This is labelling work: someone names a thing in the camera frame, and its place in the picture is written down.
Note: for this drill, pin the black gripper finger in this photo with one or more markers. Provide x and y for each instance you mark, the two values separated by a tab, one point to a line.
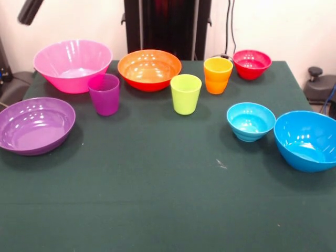
30	11

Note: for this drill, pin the purple bowl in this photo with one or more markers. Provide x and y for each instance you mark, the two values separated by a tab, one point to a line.
34	128

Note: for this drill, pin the black device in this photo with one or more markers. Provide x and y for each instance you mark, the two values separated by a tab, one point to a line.
4	65

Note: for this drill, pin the large pink bowl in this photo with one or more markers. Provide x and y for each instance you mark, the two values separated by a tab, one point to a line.
71	57

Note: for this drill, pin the dark grey stand base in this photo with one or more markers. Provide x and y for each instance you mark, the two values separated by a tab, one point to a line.
15	86
323	86

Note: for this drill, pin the purple cup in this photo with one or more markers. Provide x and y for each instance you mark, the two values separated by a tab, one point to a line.
105	99

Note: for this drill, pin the orange bowl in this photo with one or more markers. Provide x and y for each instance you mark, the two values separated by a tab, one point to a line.
149	68

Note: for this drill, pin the green cup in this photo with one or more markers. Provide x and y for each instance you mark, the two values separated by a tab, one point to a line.
185	97

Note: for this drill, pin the orange cup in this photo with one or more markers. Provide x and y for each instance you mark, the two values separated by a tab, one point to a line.
216	84

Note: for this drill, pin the dark green tablecloth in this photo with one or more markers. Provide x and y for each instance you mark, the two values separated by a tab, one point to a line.
157	183

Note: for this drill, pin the small red bowl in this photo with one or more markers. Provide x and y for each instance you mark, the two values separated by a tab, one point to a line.
250	65

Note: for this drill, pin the small blue bowl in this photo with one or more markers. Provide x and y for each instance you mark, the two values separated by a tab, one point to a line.
249	123

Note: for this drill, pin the large blue bowl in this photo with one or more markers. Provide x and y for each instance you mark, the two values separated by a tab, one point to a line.
302	136

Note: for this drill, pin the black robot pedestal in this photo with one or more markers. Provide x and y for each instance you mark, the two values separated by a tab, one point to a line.
162	26

